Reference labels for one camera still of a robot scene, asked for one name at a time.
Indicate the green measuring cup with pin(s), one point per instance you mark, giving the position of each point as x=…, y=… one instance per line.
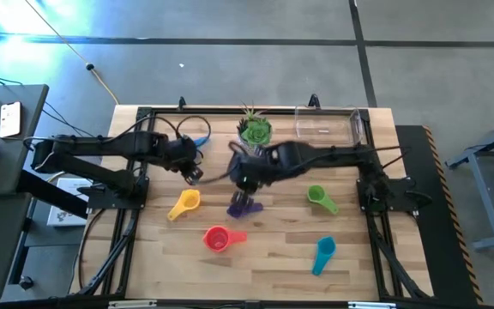
x=315, y=194

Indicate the succulent in white patterned pot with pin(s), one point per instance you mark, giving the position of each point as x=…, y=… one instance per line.
x=255, y=131

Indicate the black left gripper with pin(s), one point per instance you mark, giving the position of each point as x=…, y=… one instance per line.
x=180, y=152

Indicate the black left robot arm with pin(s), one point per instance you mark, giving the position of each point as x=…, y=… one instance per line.
x=101, y=146

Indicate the black desk support bar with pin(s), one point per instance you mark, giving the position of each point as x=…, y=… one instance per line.
x=45, y=193

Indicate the black hazard-striped floor mat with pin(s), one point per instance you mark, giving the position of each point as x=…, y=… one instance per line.
x=440, y=257

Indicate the yellow measuring cup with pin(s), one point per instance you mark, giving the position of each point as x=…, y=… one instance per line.
x=189, y=199

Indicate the clear plastic basket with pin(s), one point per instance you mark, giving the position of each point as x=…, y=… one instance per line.
x=324, y=129

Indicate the blue measuring cup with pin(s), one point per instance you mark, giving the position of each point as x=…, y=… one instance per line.
x=203, y=141

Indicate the black castor wheel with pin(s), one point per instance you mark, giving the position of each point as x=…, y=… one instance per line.
x=26, y=282

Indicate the silver metal bracket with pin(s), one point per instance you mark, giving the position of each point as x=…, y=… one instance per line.
x=131, y=304
x=371, y=305

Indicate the white smartphone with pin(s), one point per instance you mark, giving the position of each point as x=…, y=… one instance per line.
x=10, y=119

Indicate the teal measuring cup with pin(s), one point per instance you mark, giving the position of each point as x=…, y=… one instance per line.
x=325, y=249

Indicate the white booklet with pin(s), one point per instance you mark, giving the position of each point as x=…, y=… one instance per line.
x=64, y=214

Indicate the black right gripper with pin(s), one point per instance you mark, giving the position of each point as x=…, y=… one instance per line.
x=251, y=169

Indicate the red measuring cup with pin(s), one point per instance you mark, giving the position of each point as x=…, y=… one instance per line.
x=217, y=238

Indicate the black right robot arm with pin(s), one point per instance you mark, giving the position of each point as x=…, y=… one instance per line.
x=337, y=154

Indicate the purple measuring cup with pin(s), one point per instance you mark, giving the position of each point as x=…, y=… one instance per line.
x=256, y=208

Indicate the grey metal stand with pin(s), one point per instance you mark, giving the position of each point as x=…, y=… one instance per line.
x=485, y=197

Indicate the black table clamp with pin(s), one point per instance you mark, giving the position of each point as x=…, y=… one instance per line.
x=182, y=104
x=314, y=101

